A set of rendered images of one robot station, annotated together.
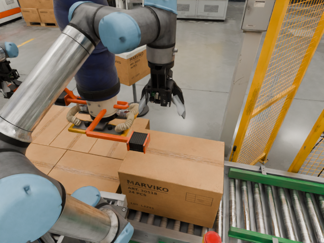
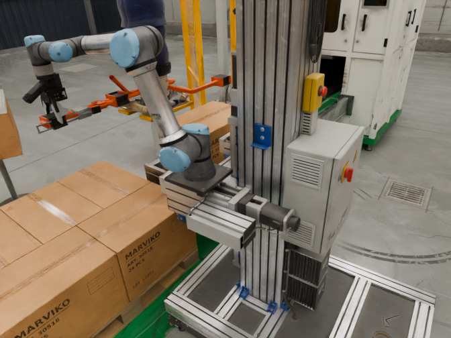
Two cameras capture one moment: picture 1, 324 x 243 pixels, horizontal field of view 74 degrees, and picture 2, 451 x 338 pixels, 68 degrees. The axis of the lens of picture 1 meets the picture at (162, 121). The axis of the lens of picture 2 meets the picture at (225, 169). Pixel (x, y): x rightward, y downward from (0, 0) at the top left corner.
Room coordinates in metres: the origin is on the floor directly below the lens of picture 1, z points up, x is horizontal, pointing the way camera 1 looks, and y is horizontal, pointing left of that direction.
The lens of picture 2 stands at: (-0.16, 1.89, 1.80)
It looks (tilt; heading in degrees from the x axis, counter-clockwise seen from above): 30 degrees down; 295
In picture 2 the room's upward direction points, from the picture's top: 2 degrees counter-clockwise
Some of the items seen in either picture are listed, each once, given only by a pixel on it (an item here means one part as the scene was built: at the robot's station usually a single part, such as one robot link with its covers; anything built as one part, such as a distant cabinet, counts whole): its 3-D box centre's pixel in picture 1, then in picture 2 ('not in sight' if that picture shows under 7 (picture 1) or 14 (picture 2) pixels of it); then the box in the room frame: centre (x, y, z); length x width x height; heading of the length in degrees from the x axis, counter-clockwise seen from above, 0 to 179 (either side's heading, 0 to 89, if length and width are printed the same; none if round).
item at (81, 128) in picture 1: (98, 127); (167, 106); (0.92, 0.36, 1.17); 0.34 x 0.10 x 0.05; 77
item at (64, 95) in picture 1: (63, 97); (117, 98); (1.07, 0.58, 1.27); 0.10 x 0.08 x 0.06; 167
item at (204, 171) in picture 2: not in sight; (198, 163); (0.51, 0.77, 1.09); 0.15 x 0.15 x 0.10
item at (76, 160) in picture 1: (78, 156); (75, 243); (1.44, 0.83, 0.34); 1.20 x 1.00 x 0.40; 77
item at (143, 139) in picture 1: (138, 141); (221, 80); (0.70, 0.11, 1.27); 0.09 x 0.08 x 0.05; 167
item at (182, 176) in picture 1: (173, 175); (209, 142); (0.90, -0.08, 0.75); 0.60 x 0.40 x 0.40; 76
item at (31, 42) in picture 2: not in sight; (37, 50); (1.14, 0.91, 1.57); 0.09 x 0.08 x 0.11; 1
